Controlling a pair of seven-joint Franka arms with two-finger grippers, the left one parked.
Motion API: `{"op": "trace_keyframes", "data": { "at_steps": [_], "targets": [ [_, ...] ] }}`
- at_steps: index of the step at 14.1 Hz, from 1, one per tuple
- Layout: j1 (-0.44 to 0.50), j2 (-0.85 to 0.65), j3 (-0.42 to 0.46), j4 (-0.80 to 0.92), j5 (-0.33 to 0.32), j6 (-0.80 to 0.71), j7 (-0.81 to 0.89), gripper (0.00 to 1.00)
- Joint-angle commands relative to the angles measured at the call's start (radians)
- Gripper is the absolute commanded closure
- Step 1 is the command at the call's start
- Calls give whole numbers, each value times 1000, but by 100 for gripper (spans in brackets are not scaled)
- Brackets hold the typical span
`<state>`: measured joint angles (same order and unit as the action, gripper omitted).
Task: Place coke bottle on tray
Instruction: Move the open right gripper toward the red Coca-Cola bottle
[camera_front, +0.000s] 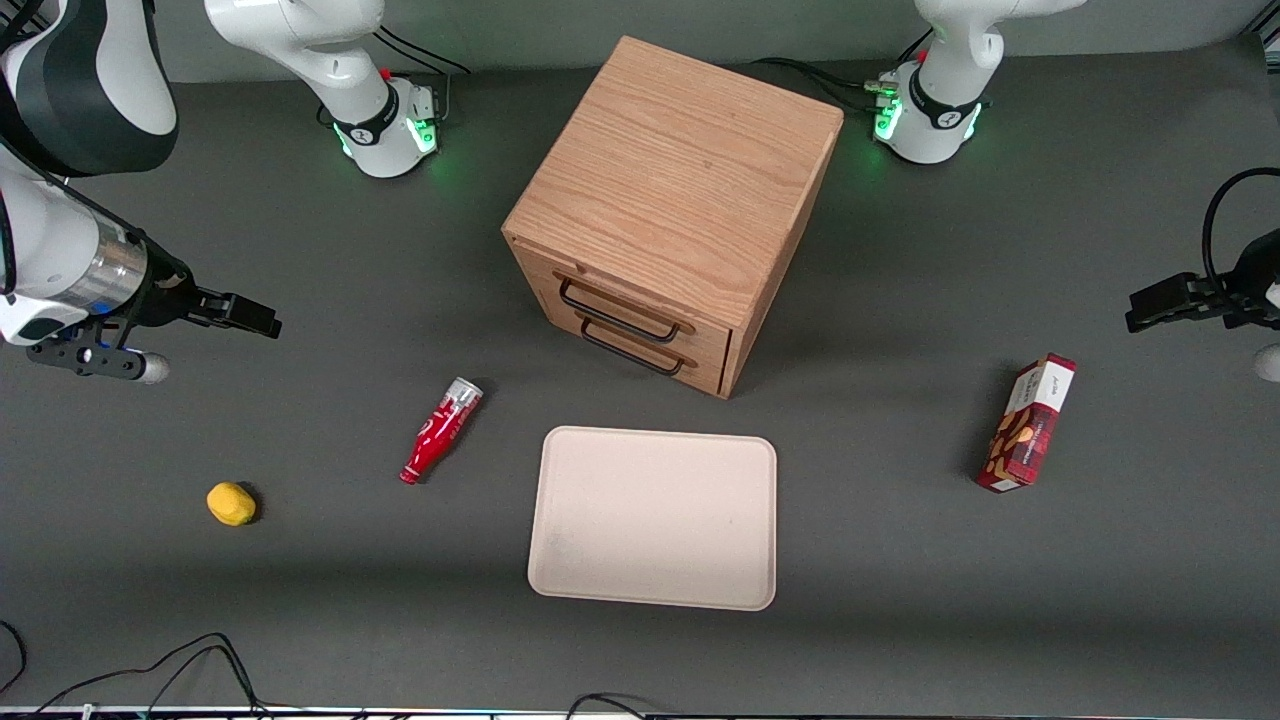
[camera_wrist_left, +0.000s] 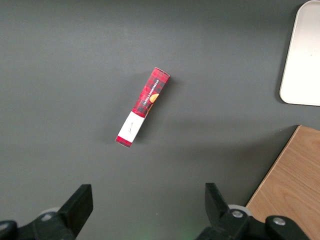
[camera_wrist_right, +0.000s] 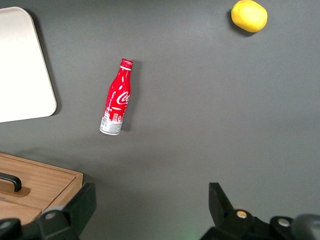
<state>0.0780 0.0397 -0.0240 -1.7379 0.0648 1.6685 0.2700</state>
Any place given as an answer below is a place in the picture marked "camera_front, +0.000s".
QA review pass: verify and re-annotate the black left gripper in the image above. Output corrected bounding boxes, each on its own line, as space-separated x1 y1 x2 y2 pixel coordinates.
1125 228 1280 334

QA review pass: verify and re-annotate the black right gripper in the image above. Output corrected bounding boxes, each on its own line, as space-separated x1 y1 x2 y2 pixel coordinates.
138 255 283 340

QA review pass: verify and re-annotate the beige rectangular tray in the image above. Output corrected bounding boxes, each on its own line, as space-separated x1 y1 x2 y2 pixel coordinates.
527 426 779 612

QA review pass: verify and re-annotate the red cookie box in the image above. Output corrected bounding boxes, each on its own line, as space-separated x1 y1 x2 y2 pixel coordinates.
977 353 1079 494

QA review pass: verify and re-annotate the yellow lemon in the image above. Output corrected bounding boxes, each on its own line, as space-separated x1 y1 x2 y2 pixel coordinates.
206 482 259 528

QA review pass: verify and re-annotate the wooden drawer cabinet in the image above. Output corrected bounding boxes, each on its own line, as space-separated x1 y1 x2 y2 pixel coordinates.
502 36 845 401

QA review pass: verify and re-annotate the black looped gripper cable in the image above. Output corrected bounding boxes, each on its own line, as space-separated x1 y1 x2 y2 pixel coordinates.
1202 167 1280 297

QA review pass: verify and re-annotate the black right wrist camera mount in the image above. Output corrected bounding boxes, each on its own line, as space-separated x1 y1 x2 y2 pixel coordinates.
25 335 172 387

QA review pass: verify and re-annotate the black cable at right arm base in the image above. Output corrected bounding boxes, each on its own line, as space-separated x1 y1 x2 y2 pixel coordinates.
372 24 473 123

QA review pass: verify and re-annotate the black cable at arm base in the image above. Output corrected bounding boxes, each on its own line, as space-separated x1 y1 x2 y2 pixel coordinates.
750 28 937 117
372 24 473 123

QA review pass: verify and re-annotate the long black floor cable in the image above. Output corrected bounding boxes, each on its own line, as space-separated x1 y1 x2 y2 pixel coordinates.
30 632 276 717

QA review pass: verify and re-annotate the black metal drawer handle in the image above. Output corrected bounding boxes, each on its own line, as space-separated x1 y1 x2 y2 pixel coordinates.
557 277 682 346
579 318 690 378

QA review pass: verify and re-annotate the black cable at left arm base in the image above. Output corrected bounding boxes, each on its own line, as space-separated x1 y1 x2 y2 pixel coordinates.
750 28 937 117

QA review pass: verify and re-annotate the short black cable arc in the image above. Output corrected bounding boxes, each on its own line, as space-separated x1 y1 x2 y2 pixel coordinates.
565 693 653 720

